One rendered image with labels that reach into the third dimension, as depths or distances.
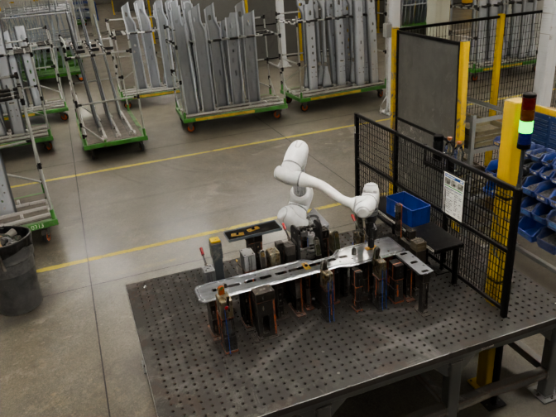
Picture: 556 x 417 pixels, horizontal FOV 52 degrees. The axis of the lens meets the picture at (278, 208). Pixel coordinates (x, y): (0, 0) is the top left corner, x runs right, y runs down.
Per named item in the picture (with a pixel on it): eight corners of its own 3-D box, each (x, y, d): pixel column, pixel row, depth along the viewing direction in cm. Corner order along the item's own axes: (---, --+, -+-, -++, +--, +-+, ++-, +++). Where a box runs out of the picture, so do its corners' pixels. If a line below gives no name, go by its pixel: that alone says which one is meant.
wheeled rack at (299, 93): (300, 113, 1061) (295, 15, 988) (280, 103, 1146) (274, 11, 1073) (388, 98, 1123) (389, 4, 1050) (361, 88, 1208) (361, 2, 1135)
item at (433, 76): (464, 245, 569) (481, 40, 486) (452, 248, 565) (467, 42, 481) (394, 198, 684) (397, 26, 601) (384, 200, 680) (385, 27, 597)
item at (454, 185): (462, 224, 363) (465, 179, 350) (441, 211, 382) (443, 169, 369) (464, 223, 363) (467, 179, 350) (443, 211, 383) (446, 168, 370)
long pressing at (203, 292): (201, 306, 326) (201, 304, 325) (193, 287, 345) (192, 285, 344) (408, 251, 367) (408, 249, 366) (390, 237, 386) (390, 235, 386)
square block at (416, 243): (414, 291, 376) (416, 244, 361) (408, 285, 382) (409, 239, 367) (424, 289, 378) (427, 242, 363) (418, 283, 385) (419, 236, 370)
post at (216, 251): (218, 303, 379) (210, 246, 361) (215, 297, 386) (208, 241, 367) (229, 300, 381) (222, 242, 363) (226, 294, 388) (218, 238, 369)
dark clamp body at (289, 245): (288, 299, 378) (285, 249, 362) (281, 289, 389) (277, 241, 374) (303, 295, 381) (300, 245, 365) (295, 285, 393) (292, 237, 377)
